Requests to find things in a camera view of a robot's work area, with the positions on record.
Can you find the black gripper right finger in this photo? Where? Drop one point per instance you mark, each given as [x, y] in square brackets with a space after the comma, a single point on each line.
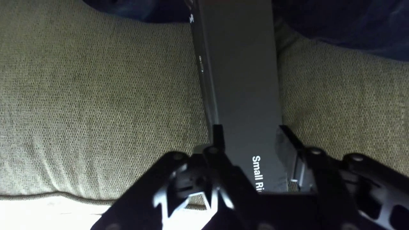
[336, 183]

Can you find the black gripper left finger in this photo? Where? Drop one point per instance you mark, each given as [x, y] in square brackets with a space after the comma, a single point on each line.
[221, 170]

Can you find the long dark grey remote box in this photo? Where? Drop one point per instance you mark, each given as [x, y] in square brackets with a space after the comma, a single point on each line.
[243, 85]

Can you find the dark blue fabric bag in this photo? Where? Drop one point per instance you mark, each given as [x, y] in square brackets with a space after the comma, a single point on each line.
[340, 21]

